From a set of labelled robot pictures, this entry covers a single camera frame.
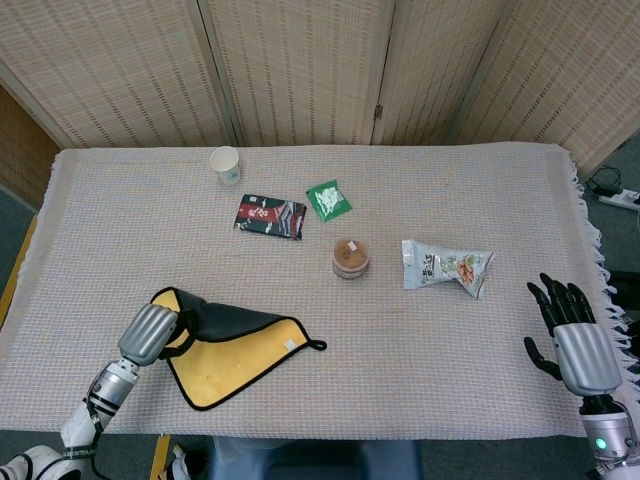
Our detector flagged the clear plastic jar brown contents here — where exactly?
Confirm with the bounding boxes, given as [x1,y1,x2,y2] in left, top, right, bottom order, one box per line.
[332,237,372,281]

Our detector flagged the dark printed flat box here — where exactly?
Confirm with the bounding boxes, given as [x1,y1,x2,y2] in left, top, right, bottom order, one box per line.
[232,193,308,243]

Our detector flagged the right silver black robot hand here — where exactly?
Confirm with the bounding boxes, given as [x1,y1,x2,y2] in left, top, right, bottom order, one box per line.
[523,272,624,400]

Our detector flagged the woven bamboo folding screen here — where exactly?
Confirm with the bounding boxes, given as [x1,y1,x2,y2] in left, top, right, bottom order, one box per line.
[0,0,640,176]

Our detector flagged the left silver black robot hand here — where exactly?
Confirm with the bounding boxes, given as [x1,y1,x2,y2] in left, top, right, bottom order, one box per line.
[117,302,200,367]

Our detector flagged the beige woven tablecloth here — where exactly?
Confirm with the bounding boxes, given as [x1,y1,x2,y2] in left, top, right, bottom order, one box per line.
[0,143,632,442]

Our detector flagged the white power strip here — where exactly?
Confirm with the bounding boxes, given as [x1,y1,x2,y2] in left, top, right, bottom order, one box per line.
[598,188,640,210]

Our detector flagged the yellow cloth with black trim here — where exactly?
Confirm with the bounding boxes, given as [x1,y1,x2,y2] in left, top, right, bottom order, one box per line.
[149,286,328,413]

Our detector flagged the silver green snack bag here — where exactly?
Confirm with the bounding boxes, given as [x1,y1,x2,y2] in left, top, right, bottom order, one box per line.
[401,238,496,301]

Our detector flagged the white paper cup blue flower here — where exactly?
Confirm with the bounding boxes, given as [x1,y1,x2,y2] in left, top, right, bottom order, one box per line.
[208,145,242,187]

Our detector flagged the green sachet packet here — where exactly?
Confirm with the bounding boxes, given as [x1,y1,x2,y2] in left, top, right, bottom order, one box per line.
[305,178,354,224]

